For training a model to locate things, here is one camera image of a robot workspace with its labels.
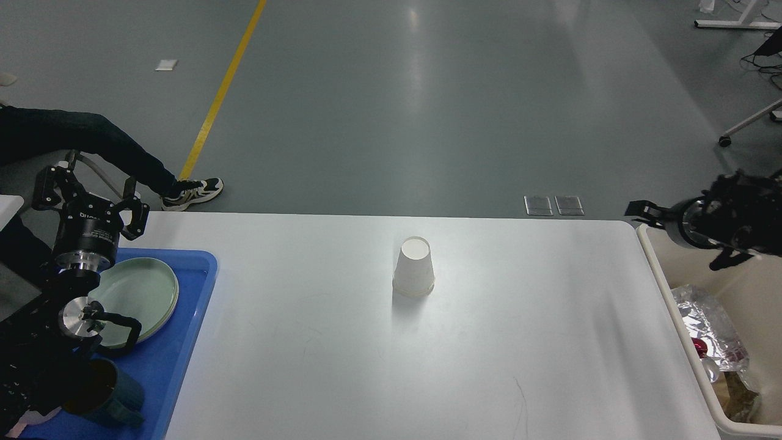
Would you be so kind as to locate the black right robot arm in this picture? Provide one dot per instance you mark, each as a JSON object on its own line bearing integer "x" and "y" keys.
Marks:
{"x": 739, "y": 215}

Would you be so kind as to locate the dark teal mug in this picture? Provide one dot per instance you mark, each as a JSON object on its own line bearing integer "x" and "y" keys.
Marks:
{"x": 108, "y": 396}

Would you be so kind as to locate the beige plastic bin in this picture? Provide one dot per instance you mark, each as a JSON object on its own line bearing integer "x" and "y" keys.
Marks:
{"x": 750, "y": 294}

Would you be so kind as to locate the crushed red soda can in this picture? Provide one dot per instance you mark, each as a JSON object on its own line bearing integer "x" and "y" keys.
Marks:
{"x": 709, "y": 365}

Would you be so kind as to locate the light green plate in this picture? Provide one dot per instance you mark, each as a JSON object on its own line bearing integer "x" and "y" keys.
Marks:
{"x": 123, "y": 286}

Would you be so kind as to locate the yellow plate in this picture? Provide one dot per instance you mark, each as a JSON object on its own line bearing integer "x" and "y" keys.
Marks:
{"x": 156, "y": 310}

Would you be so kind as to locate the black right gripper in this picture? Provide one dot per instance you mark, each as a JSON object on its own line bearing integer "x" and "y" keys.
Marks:
{"x": 677, "y": 220}

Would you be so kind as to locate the brown paper bag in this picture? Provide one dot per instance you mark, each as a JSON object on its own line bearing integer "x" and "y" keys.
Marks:
{"x": 738, "y": 403}

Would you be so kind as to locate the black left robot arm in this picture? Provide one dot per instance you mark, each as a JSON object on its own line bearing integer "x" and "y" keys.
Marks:
{"x": 51, "y": 339}

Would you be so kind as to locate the seated person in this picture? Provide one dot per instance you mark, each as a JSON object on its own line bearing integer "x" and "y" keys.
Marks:
{"x": 27, "y": 133}

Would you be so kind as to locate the white paper cup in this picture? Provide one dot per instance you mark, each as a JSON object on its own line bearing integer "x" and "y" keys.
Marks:
{"x": 414, "y": 272}

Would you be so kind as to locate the white desk leg frame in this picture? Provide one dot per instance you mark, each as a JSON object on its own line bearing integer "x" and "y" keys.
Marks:
{"x": 750, "y": 17}

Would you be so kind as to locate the grey floor socket plate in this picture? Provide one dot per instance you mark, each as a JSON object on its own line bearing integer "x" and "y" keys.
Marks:
{"x": 538, "y": 206}
{"x": 569, "y": 206}

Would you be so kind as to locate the aluminium foil tray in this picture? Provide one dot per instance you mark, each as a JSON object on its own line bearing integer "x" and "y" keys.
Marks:
{"x": 706, "y": 320}

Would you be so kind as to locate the blue plastic tray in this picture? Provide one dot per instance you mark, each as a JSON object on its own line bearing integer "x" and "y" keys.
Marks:
{"x": 159, "y": 363}

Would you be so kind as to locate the pink mug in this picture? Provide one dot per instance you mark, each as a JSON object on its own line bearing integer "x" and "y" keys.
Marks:
{"x": 31, "y": 418}

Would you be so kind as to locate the grey office chair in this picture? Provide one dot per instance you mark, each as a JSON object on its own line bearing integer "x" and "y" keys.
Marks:
{"x": 19, "y": 178}

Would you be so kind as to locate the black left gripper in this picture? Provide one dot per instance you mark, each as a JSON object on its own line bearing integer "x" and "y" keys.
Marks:
{"x": 84, "y": 240}

